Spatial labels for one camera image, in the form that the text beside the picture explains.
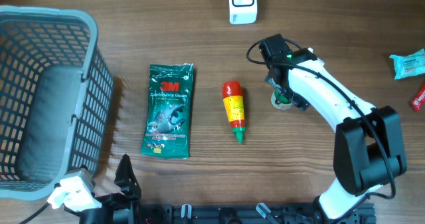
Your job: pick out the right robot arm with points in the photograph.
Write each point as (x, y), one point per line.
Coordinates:
(368, 151)

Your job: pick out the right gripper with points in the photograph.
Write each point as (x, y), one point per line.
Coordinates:
(299, 101)

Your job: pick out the grey plastic shopping basket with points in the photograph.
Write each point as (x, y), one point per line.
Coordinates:
(56, 92)

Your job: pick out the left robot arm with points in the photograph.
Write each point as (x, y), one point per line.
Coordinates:
(106, 215)

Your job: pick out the red chili sauce bottle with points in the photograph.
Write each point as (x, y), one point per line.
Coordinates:
(232, 96)

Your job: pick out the red candy stick pack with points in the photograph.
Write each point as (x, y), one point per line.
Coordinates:
(418, 100)

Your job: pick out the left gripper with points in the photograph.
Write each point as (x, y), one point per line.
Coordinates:
(127, 183)

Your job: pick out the green 3M gloves package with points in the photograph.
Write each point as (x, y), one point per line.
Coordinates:
(169, 100)

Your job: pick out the white jar green lid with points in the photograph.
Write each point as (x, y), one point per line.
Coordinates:
(279, 101)

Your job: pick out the teal wet wipes pack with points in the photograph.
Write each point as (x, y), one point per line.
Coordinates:
(407, 66)

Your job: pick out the white barcode scanner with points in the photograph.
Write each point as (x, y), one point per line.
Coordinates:
(242, 12)

